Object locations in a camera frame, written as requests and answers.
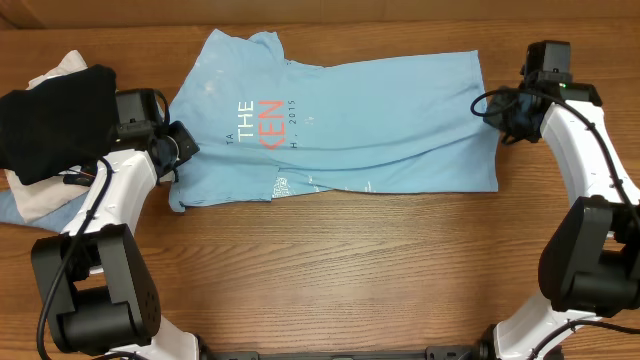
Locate blue denim jeans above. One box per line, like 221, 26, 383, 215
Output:
0, 188, 91, 233

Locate light blue printed t-shirt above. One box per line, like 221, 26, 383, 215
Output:
169, 30, 499, 212

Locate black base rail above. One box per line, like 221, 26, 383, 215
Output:
201, 342, 495, 360

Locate beige folded garment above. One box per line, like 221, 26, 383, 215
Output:
1, 50, 90, 222

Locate black folded garment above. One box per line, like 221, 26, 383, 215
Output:
1, 65, 119, 185

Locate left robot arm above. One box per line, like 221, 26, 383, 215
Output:
31, 89, 211, 359

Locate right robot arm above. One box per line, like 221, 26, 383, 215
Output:
426, 40, 639, 360

